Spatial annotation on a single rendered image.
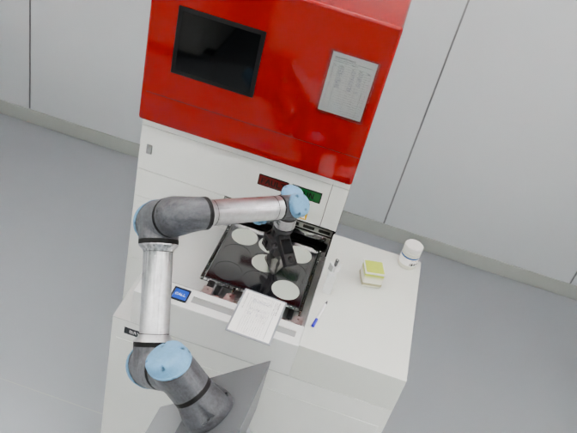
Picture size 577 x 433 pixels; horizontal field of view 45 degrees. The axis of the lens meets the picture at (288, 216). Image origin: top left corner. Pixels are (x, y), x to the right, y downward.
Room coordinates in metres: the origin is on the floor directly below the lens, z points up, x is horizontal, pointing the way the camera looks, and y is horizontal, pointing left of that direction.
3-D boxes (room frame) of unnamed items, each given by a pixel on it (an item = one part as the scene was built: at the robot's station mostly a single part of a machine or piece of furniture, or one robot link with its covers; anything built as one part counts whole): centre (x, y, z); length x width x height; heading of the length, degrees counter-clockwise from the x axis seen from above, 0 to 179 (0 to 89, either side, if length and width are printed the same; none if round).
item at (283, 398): (1.86, -0.03, 0.41); 0.96 x 0.64 x 0.82; 86
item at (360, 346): (1.85, -0.34, 0.89); 0.62 x 0.35 x 0.14; 176
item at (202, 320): (1.62, 0.13, 0.89); 0.55 x 0.09 x 0.14; 86
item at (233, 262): (1.97, 0.04, 0.90); 0.34 x 0.34 x 0.01; 86
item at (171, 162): (2.21, 0.21, 1.02); 0.81 x 0.03 x 0.40; 86
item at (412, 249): (2.11, -0.48, 1.01); 0.07 x 0.07 x 0.10
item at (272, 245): (1.94, 0.01, 1.05); 0.09 x 0.08 x 0.12; 39
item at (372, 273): (1.95, -0.34, 1.00); 0.07 x 0.07 x 0.07; 11
